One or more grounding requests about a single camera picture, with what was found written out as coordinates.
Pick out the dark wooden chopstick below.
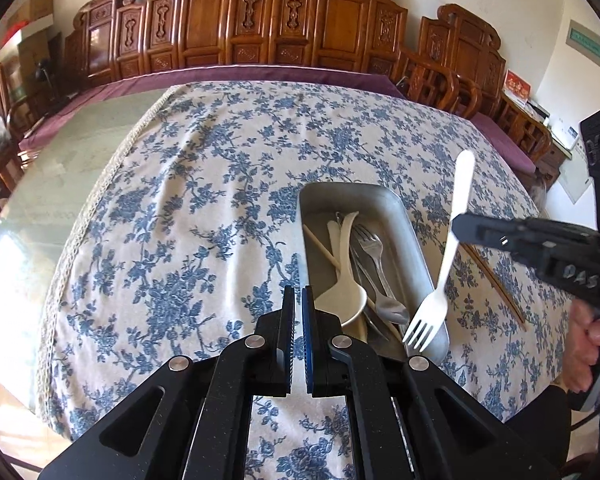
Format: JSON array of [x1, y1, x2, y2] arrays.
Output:
[[460, 243, 527, 330]]

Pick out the white plastic fork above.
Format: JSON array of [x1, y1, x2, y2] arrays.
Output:
[[403, 150, 476, 352]]

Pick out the large white spoon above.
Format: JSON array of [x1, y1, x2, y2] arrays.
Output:
[[315, 211, 367, 326]]

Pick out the metal fork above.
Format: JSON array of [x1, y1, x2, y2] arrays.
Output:
[[353, 223, 411, 325]]

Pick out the metal rectangular tray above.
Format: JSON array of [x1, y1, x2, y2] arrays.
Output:
[[299, 182, 434, 361]]

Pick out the light wooden chopstick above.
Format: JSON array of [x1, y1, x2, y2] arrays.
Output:
[[302, 224, 399, 342]]

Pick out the person's right hand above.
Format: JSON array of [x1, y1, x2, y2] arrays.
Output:
[[562, 299, 600, 393]]

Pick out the wooden side table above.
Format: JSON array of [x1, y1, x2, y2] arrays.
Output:
[[496, 93, 572, 190]]

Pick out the purple seat cushion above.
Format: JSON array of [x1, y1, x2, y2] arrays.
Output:
[[470, 113, 536, 176]]

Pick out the red box on side table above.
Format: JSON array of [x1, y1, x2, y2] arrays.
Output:
[[503, 70, 531, 102]]

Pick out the carved wooden armchair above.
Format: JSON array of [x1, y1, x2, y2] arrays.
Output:
[[418, 3, 552, 162]]

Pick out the blue floral tablecloth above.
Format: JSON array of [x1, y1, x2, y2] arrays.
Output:
[[38, 81, 569, 479]]

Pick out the purple bench cushion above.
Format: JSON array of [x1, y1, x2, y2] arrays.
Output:
[[19, 65, 403, 156]]

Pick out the carved wooden bench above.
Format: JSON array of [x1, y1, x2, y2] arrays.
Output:
[[61, 0, 481, 116]]

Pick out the stacked cardboard boxes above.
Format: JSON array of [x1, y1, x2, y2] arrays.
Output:
[[0, 0, 54, 101]]

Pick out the white wall panel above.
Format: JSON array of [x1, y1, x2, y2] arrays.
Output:
[[558, 138, 592, 204]]

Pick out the black cable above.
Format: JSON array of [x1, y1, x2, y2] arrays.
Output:
[[567, 358, 600, 434]]

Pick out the green wall sign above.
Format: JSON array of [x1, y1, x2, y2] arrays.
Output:
[[566, 20, 600, 67]]

